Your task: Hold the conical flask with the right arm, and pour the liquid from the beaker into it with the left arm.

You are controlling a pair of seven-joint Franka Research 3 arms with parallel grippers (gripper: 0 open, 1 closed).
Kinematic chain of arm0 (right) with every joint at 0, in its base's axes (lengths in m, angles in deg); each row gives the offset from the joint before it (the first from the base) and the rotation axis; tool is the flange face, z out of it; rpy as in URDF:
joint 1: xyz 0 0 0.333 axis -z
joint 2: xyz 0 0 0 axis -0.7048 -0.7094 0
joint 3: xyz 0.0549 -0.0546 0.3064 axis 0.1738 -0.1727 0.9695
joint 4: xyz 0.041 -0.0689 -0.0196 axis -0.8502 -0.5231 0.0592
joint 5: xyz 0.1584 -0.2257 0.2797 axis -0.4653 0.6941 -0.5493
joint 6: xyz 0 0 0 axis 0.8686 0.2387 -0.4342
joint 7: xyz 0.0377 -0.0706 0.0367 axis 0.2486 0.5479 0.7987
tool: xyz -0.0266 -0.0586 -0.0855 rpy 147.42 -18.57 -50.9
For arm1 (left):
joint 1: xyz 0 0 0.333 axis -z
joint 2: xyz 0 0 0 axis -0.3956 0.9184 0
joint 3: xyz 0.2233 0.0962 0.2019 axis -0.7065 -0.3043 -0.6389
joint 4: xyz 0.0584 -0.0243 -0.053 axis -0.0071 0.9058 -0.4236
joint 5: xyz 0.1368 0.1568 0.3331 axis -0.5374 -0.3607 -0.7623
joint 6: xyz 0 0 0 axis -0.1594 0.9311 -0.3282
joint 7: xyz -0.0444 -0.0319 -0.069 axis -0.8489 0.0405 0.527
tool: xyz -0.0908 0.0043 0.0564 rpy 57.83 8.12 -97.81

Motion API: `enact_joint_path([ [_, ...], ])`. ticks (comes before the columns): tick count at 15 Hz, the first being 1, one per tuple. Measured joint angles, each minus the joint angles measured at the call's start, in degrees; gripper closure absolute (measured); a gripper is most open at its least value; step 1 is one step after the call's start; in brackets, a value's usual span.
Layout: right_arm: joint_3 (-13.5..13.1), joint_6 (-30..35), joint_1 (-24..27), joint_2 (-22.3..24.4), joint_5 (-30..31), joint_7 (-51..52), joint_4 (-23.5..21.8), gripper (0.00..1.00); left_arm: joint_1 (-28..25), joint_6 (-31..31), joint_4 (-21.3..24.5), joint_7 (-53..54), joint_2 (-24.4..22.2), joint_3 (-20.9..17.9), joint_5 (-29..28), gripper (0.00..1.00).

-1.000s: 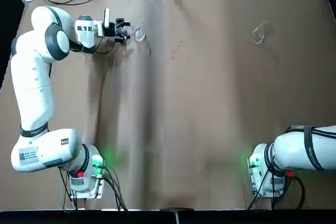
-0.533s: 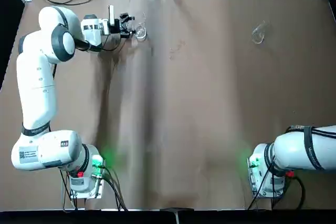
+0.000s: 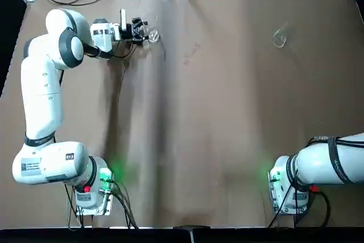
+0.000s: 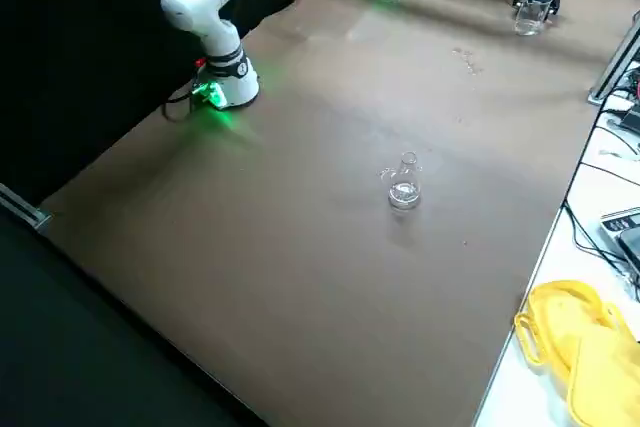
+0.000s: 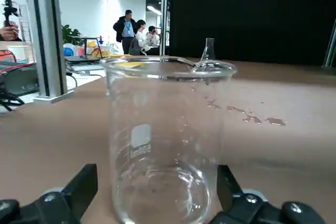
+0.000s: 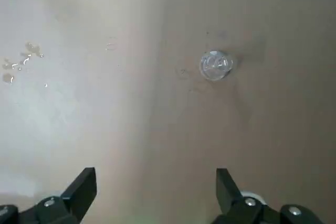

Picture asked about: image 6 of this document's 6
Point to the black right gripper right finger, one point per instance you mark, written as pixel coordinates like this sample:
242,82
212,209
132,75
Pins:
228,197

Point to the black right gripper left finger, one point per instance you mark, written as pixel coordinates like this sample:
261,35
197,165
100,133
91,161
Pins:
76,195

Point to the clear glass conical flask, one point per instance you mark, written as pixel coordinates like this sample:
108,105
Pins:
216,65

